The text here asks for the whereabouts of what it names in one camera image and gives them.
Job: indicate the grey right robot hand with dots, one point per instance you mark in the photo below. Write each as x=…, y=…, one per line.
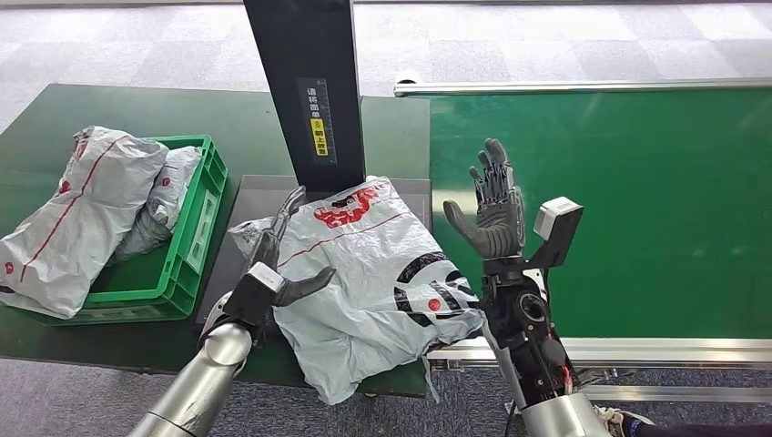
x=497, y=226

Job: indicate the grey mailer bag black pattern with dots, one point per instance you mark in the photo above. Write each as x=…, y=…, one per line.
x=362, y=283

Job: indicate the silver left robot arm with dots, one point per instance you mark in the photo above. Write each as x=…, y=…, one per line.
x=199, y=386

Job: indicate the green conveyor belt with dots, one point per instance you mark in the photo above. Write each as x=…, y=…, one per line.
x=663, y=181

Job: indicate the black inbound scanner machine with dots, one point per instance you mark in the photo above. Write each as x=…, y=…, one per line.
x=307, y=72

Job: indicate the yellow black label sticker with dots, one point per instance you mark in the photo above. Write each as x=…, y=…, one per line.
x=316, y=120

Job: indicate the person's shoe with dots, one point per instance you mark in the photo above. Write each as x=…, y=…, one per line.
x=609, y=417

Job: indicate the green plastic crate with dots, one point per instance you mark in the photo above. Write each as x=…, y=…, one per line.
x=181, y=265

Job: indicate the small grey mailer bag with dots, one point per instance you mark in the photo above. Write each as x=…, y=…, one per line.
x=172, y=184

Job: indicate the large grey red-lined mailer bag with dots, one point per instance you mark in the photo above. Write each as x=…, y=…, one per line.
x=78, y=223

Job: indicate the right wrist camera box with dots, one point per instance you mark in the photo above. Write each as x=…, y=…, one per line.
x=558, y=229

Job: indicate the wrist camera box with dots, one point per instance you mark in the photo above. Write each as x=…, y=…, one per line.
x=253, y=295
x=558, y=229

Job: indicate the thin silver conveyor rail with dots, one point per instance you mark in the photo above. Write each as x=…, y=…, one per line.
x=573, y=87

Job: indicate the wide silver conveyor rail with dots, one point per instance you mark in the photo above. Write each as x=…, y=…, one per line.
x=663, y=351

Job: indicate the silver conveyor support bracket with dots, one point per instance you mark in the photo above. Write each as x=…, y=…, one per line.
x=663, y=393

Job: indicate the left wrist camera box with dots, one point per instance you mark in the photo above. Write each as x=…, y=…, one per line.
x=253, y=295

